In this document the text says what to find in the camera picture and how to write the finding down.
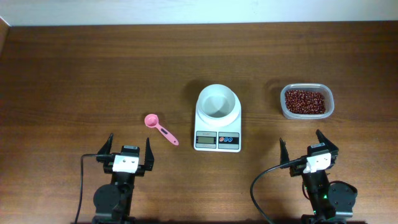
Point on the clear plastic bean container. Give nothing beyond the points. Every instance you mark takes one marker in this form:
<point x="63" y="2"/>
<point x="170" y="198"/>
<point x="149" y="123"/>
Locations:
<point x="316" y="87"/>

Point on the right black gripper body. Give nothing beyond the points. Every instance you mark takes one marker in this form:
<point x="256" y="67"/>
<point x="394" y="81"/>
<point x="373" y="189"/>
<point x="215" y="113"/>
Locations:
<point x="297" y="170"/>

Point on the white digital kitchen scale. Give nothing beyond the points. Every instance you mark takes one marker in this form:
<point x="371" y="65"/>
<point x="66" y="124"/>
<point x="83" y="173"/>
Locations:
<point x="218" y="134"/>

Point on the white round bowl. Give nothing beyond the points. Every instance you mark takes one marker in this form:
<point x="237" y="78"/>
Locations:
<point x="216" y="101"/>

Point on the pink measuring scoop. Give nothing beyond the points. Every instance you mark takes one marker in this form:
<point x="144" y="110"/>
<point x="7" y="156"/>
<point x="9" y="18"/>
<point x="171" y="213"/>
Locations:
<point x="152" y="121"/>

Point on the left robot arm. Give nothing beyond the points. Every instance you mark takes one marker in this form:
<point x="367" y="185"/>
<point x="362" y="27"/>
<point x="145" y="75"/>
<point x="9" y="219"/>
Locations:
<point x="113" y="201"/>

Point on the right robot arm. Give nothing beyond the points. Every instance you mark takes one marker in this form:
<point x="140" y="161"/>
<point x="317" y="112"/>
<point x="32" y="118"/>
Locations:
<point x="332" y="202"/>

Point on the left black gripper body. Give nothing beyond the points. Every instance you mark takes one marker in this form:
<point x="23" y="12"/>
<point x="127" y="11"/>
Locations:
<point x="140" y="170"/>

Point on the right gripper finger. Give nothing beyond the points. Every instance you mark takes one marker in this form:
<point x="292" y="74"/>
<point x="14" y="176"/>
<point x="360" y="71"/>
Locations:
<point x="284" y="155"/>
<point x="326" y="141"/>

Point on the red beans in container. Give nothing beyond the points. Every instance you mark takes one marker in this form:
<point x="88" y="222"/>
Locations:
<point x="304" y="102"/>

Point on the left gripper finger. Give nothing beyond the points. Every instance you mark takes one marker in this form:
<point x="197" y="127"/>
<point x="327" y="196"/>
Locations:
<point x="149" y="157"/>
<point x="104" y="155"/>

